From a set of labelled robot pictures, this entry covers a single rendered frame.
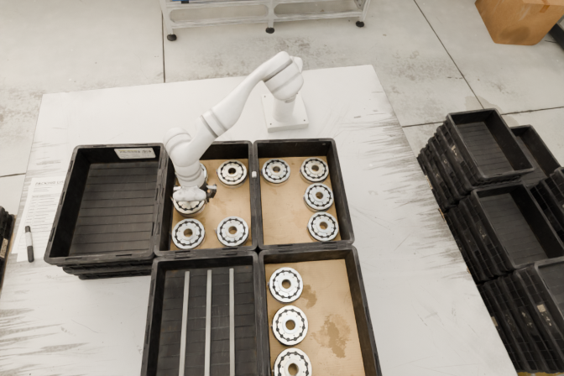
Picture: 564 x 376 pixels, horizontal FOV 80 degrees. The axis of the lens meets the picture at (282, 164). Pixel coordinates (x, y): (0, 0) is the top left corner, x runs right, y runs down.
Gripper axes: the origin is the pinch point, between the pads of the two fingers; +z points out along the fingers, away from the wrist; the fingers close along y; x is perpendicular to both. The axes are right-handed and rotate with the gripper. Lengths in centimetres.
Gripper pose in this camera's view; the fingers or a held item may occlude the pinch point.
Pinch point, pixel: (199, 199)
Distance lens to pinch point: 117.2
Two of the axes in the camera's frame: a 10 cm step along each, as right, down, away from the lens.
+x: 0.6, 8.5, -5.2
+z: -0.6, 5.2, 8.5
